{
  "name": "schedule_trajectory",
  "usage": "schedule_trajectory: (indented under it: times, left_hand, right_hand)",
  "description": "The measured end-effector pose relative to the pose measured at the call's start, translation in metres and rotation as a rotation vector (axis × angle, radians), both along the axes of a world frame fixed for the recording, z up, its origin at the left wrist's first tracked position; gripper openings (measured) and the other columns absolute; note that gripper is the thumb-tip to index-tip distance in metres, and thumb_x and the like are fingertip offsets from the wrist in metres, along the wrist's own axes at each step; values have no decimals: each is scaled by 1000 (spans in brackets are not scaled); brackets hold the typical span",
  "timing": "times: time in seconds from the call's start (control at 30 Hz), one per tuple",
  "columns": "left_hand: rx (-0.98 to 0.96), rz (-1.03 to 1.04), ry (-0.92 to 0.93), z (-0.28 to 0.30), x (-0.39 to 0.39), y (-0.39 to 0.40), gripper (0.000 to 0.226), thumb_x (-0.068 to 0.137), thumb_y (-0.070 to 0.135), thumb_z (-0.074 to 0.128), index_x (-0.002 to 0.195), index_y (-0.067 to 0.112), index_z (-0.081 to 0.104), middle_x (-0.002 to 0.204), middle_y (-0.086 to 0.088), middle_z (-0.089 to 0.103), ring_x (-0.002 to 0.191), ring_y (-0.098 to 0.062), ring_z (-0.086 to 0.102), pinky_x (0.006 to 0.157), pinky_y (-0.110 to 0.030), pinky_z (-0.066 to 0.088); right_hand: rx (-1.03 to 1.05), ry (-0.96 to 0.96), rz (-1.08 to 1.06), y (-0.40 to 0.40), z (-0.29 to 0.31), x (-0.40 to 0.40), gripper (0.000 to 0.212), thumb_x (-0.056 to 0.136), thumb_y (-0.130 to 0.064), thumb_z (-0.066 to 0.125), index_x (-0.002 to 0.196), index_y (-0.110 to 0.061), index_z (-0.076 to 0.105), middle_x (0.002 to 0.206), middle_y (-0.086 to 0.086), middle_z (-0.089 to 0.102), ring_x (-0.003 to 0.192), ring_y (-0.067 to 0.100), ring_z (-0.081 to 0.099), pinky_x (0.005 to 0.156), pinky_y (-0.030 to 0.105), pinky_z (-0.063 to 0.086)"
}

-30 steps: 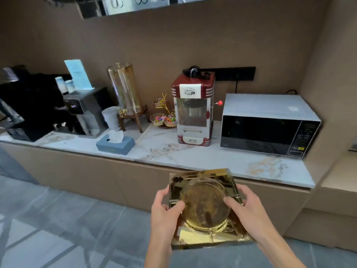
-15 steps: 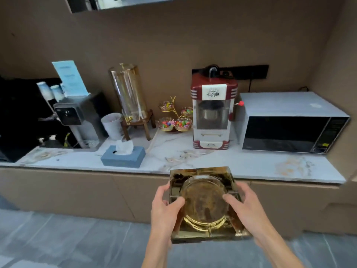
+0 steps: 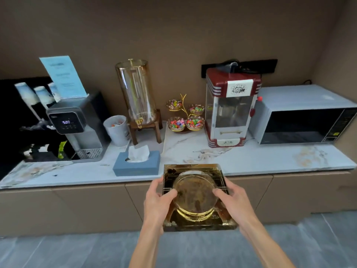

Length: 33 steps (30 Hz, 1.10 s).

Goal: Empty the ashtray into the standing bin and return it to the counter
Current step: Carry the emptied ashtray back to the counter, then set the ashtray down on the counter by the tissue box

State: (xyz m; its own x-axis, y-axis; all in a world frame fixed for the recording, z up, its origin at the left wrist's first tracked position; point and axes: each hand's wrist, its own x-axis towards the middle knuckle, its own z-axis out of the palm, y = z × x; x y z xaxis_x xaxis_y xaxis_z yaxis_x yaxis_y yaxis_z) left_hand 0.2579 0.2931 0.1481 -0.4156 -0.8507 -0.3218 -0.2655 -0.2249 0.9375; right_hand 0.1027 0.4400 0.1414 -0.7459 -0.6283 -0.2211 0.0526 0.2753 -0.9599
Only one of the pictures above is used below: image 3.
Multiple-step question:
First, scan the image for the square gold glass ashtray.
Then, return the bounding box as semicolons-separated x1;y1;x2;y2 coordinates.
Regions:
163;164;239;232

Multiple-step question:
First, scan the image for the white tissue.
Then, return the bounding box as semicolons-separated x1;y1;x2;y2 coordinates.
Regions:
125;145;150;163

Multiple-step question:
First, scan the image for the black wall socket strip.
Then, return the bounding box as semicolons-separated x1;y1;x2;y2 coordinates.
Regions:
201;59;278;79

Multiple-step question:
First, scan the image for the brown wooden stand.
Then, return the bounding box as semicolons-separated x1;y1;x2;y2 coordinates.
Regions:
128;109;163;146

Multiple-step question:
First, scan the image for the gold branch candy stand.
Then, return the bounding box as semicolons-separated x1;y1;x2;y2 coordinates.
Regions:
166;94;206;133

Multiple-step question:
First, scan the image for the light blue paper sign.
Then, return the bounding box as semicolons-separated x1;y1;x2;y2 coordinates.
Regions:
39;55;88;99

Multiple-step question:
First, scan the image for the white microwave oven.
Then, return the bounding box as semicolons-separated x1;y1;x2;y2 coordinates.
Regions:
249;84;357;145

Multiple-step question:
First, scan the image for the red popcorn machine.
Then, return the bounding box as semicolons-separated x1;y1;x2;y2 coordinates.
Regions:
204;67;263;148

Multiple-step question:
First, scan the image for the white plastic cup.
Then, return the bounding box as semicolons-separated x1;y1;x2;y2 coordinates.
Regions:
103;115;131;147

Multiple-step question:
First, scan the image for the black plug with cable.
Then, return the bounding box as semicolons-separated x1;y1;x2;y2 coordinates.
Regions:
222;60;253;74

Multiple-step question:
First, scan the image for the person's left hand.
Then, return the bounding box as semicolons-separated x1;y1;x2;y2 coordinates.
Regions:
143;177;178;229

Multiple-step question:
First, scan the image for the grey water dispenser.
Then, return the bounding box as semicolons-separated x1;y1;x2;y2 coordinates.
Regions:
46;91;111;163

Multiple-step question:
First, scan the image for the person's right forearm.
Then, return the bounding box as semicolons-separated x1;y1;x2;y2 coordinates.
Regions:
238;216;296;268

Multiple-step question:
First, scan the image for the beige counter cabinet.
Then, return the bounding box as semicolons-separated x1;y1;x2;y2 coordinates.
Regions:
0;171;357;238

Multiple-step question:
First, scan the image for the person's left forearm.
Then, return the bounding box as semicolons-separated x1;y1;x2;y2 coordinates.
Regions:
129;219;165;268

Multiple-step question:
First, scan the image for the blue tissue box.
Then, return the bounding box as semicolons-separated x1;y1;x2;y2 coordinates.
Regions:
113;150;161;177

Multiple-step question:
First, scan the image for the person's right hand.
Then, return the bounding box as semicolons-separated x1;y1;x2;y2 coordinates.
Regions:
213;178;253;230

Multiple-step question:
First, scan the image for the glass beverage dispenser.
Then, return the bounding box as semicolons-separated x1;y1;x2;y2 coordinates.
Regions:
115;59;157;129

